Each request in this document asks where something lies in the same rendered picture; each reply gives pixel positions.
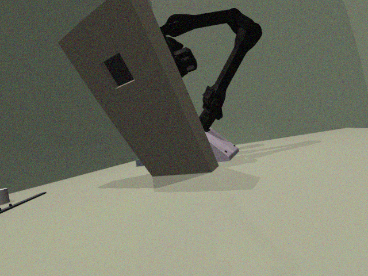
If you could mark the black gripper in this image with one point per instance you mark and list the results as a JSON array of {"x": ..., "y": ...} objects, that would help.
[{"x": 184, "y": 60}]

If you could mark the dark grey flat bar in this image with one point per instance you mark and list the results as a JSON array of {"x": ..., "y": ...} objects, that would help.
[{"x": 21, "y": 202}]

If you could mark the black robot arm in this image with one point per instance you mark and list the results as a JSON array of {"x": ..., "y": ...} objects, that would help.
[{"x": 247, "y": 35}]

